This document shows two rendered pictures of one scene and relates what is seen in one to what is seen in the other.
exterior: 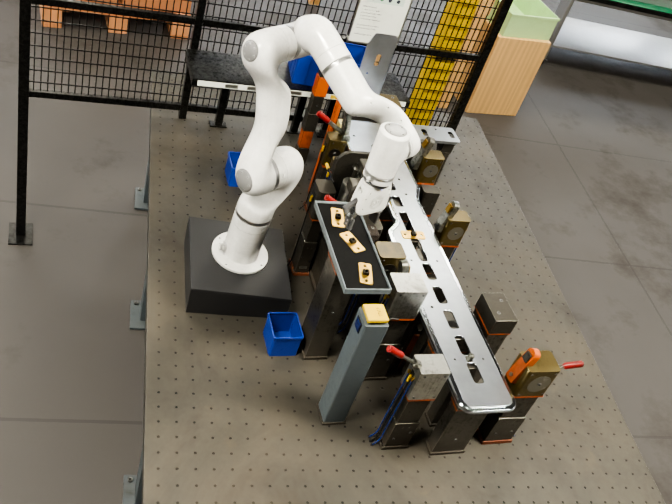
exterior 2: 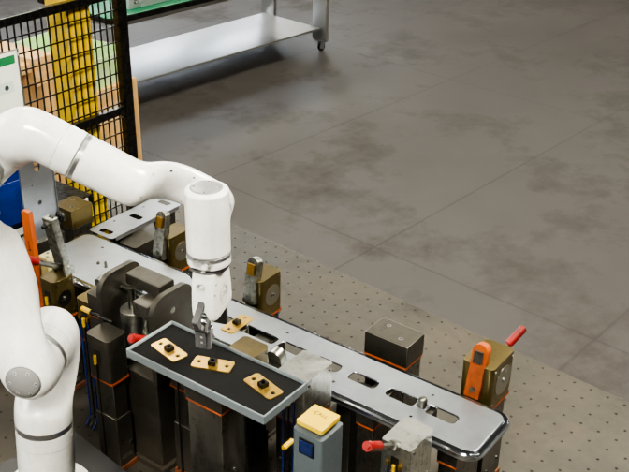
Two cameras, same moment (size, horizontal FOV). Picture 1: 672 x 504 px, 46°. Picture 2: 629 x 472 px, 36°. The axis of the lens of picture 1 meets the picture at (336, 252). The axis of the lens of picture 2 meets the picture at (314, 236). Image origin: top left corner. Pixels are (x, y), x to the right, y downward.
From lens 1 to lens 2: 0.62 m
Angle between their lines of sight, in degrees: 25
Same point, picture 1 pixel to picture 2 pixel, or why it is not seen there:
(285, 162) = (57, 327)
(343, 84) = (107, 170)
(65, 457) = not seen: outside the picture
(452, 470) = not seen: outside the picture
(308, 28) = (16, 128)
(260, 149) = (22, 328)
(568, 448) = (548, 435)
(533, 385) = (499, 385)
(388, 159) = (219, 227)
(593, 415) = (533, 387)
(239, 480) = not seen: outside the picture
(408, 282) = (303, 367)
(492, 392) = (476, 420)
